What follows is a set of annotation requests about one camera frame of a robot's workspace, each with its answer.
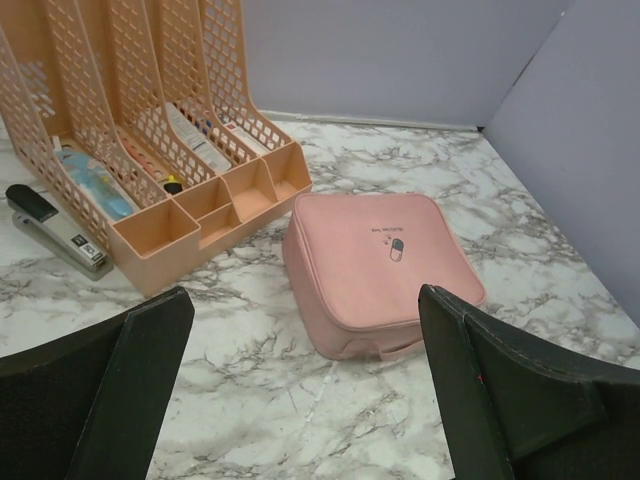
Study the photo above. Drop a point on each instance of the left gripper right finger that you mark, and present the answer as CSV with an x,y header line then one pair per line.
x,y
515,406

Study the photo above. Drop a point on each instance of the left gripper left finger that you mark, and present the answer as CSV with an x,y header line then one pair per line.
x,y
90,404

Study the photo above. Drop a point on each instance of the pink medicine kit case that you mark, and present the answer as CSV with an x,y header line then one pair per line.
x,y
356,264

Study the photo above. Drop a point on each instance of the red white medicine box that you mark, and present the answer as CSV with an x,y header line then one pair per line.
x,y
148,163

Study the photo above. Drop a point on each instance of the blue white medicine box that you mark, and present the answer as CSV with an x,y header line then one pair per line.
x,y
239,133

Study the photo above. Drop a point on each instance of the black silver stapler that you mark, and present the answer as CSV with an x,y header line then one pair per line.
x,y
36,217

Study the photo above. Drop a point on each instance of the blue patterned pouch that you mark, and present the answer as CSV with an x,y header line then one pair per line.
x,y
98,183

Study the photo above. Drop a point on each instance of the small dark bottle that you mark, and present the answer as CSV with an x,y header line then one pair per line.
x,y
172,185

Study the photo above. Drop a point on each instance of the orange plastic file organizer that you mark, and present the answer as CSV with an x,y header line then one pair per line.
x,y
78,74

